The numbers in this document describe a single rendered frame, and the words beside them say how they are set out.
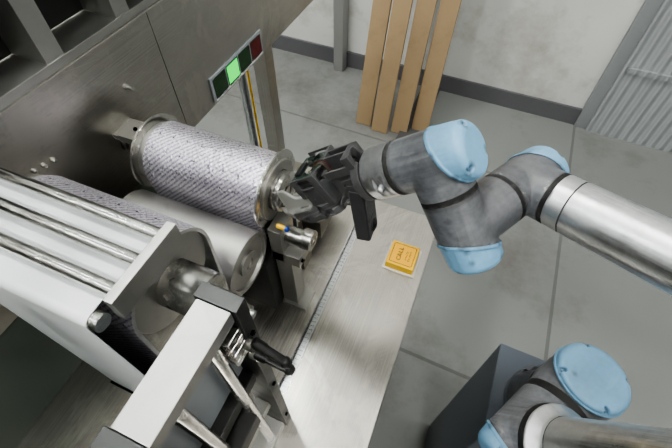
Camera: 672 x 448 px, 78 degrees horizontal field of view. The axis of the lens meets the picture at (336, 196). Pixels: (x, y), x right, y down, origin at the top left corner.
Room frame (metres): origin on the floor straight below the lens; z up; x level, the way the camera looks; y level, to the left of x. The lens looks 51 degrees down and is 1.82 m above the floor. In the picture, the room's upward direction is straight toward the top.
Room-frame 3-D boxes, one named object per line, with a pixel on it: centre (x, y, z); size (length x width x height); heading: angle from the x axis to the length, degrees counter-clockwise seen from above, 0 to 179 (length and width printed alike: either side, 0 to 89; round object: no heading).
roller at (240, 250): (0.42, 0.27, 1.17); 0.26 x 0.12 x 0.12; 68
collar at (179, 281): (0.24, 0.18, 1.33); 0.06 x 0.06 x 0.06; 68
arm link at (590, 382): (0.19, -0.41, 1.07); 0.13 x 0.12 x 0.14; 127
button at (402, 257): (0.54, -0.17, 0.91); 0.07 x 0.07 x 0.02; 68
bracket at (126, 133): (0.60, 0.38, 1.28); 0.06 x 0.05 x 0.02; 68
